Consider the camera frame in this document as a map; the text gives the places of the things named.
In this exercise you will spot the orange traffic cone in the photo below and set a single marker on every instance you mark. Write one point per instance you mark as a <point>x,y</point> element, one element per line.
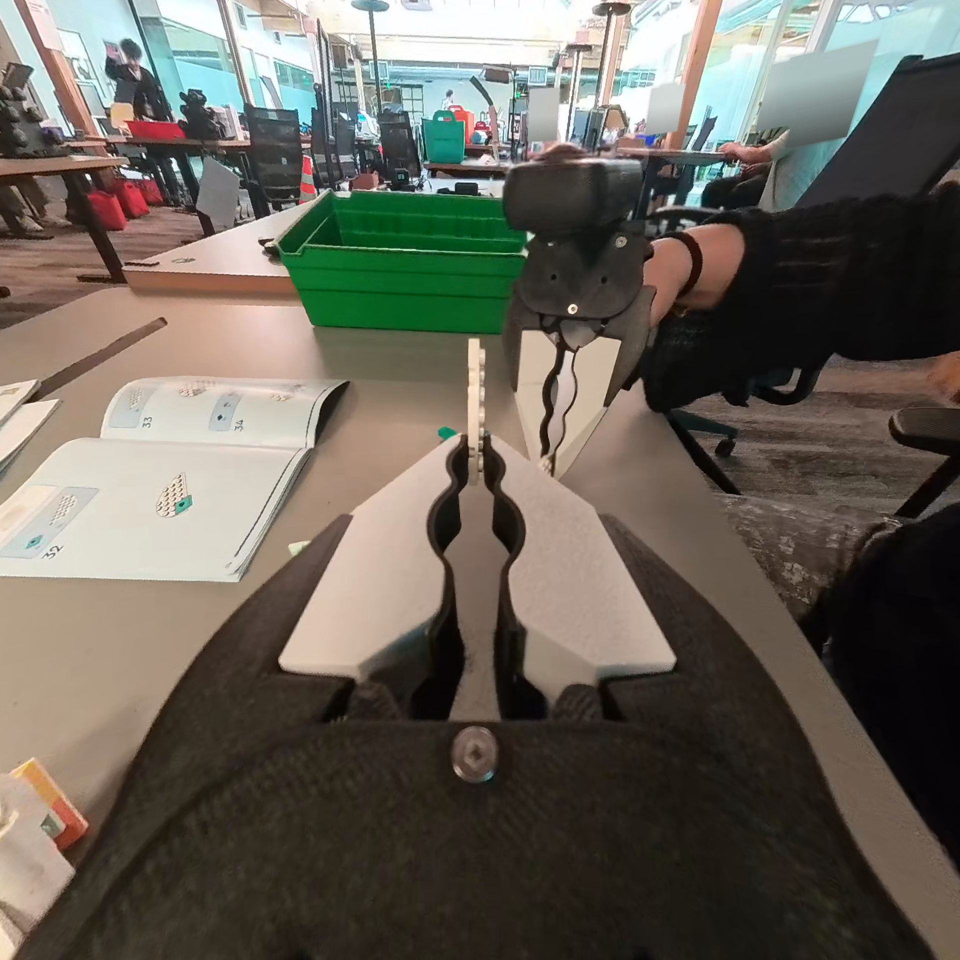
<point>308,184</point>

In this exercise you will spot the closed instruction booklet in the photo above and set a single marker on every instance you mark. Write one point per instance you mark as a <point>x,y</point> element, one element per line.
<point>22,435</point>
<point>15,394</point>

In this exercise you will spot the person's right hand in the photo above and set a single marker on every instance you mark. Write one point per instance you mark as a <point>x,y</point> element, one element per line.
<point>664,277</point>

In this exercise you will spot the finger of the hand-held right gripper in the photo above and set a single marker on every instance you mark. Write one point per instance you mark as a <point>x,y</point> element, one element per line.
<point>534,397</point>
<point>589,405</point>

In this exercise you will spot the black floor lamp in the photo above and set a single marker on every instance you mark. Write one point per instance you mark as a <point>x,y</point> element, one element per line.
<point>373,45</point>

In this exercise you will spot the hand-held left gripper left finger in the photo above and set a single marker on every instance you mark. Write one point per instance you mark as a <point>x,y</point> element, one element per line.
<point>367,585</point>

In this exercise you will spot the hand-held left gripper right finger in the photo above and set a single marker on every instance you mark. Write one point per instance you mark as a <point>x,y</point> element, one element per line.
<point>592,585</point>

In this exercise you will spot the black robot figure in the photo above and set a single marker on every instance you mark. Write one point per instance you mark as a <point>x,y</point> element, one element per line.
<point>201,112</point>
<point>26,112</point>

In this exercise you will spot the red fabric bags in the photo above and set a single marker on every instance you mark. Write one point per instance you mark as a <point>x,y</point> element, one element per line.
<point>112,206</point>

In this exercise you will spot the green tote bag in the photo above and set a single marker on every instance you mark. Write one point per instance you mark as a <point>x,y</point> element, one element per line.
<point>444,139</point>

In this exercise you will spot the wooden desk black legs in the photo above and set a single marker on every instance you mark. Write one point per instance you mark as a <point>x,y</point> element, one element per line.
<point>60,165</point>

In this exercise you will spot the light blue instruction booklet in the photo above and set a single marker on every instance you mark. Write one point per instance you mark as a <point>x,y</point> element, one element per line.
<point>150,487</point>

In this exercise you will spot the wooden-edged neighbouring table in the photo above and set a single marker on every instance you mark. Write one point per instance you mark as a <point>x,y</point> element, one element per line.
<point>225,262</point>

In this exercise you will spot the black office chair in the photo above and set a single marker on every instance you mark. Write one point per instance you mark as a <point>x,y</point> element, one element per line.
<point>274,157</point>

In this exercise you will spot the white half-round lego plate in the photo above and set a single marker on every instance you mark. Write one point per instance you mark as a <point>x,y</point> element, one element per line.
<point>476,405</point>

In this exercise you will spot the colourful lego box corner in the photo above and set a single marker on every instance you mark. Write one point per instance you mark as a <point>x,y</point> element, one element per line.
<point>30,847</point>

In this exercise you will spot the person's right forearm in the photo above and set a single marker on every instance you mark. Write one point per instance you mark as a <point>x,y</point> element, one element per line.
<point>825,277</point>

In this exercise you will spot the green plastic bin stack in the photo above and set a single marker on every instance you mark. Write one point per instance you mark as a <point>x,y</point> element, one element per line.
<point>405,292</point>

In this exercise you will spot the dark high-back office chair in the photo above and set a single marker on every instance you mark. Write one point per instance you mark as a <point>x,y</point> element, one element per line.
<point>885,135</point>

